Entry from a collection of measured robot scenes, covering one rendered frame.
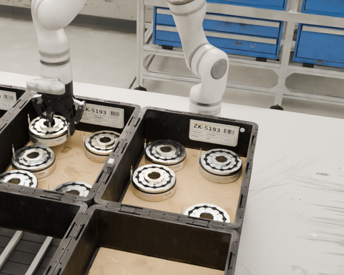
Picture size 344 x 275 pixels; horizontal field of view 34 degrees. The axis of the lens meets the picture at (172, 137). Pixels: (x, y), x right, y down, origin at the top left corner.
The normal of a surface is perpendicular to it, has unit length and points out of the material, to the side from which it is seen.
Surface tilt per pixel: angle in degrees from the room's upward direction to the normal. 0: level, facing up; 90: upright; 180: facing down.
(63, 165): 0
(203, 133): 90
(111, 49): 0
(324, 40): 90
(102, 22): 90
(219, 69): 93
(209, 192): 0
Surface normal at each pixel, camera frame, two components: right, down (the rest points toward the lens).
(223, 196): 0.04, -0.83
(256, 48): -0.21, 0.54
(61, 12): 0.63, 0.25
